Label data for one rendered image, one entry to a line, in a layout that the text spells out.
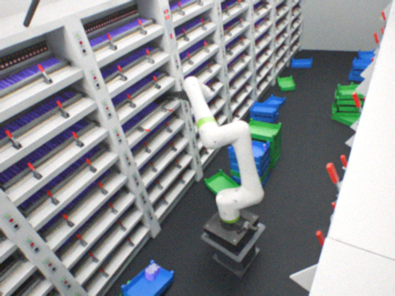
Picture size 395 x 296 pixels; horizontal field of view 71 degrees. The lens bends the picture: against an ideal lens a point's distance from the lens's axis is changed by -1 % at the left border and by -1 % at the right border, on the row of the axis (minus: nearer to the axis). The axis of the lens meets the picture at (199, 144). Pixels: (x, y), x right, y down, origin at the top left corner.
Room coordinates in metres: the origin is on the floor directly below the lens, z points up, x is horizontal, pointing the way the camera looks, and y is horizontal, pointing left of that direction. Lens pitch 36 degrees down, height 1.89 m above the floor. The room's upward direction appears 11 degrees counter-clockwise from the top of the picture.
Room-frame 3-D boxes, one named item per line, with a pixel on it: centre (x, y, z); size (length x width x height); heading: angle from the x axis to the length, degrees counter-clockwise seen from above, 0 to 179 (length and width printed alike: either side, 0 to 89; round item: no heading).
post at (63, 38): (1.53, 0.56, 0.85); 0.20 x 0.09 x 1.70; 52
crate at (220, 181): (1.83, -0.14, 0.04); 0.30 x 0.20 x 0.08; 28
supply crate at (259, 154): (1.89, -0.41, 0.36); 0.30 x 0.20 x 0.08; 52
